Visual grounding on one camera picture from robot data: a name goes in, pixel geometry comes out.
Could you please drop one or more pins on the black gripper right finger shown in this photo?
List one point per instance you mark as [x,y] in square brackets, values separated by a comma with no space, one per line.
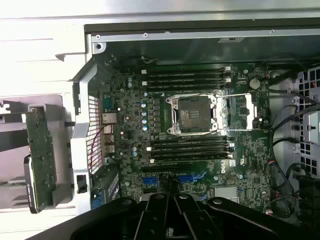
[190,220]

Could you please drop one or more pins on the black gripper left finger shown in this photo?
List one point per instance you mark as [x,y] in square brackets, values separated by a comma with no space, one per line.
[155,220]

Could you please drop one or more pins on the blue expansion slot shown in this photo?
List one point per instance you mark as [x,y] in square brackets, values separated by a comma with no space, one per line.
[150,182]

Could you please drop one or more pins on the silver chipset heatsink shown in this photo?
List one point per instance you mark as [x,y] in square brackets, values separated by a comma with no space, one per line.
[225,193]

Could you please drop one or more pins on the black expansion slot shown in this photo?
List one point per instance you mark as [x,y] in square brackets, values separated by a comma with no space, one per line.
[165,168]

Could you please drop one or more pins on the green motherboard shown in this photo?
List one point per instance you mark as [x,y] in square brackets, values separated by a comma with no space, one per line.
[135,130]

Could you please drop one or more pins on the CPU socket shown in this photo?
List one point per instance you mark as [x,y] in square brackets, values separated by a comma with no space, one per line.
[193,115]

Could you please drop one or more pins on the open black PC case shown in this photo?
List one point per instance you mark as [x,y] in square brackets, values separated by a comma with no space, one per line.
[82,140]

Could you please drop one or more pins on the silver socket cover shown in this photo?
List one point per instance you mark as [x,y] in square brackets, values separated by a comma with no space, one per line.
[222,112]

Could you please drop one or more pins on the silver coin cell battery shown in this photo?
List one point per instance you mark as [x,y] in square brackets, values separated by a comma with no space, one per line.
[254,83]

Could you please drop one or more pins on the silver disk bay cage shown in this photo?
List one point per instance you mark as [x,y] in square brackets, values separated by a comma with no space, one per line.
[310,120]

